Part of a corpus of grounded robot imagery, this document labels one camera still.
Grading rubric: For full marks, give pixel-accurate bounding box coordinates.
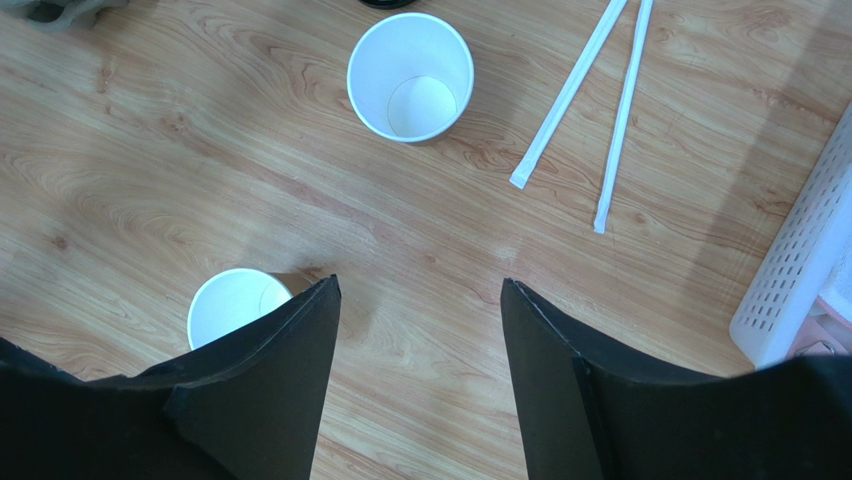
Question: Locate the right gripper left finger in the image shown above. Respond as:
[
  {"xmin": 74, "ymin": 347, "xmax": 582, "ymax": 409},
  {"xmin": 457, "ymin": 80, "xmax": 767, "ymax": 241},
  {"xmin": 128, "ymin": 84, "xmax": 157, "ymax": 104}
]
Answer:
[{"xmin": 1, "ymin": 276, "xmax": 341, "ymax": 479}]

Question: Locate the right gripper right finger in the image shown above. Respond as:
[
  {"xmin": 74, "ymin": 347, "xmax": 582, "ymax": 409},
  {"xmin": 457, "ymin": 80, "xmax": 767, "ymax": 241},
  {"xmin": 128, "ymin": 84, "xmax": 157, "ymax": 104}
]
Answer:
[{"xmin": 500, "ymin": 279, "xmax": 851, "ymax": 479}]

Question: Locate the brown paper cup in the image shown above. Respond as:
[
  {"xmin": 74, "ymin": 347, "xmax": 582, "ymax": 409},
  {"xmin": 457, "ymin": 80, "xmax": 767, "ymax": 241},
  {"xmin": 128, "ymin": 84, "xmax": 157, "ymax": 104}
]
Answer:
[
  {"xmin": 187, "ymin": 268, "xmax": 314, "ymax": 350},
  {"xmin": 346, "ymin": 12, "xmax": 475, "ymax": 144}
]

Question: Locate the white plastic basket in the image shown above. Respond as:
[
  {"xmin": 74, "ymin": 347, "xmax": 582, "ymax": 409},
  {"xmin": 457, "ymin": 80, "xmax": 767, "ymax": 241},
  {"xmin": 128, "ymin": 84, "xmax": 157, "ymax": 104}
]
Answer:
[{"xmin": 729, "ymin": 107, "xmax": 851, "ymax": 369}]

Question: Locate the white wrapped straw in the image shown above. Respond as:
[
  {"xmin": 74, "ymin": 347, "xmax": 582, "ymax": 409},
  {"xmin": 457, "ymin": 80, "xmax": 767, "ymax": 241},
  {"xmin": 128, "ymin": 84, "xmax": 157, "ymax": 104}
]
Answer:
[
  {"xmin": 593, "ymin": 0, "xmax": 654, "ymax": 234},
  {"xmin": 509, "ymin": 0, "xmax": 628, "ymax": 189}
]

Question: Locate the pulp cup carrier tray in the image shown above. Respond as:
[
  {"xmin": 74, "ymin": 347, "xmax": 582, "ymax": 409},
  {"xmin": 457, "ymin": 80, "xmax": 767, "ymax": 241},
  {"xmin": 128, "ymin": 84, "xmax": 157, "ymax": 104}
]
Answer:
[{"xmin": 1, "ymin": 0, "xmax": 130, "ymax": 33}]

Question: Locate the pink strap item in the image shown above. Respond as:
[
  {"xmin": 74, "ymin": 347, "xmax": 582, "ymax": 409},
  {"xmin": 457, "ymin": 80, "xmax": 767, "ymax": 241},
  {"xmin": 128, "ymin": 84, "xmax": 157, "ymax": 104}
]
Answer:
[{"xmin": 787, "ymin": 297, "xmax": 851, "ymax": 358}]

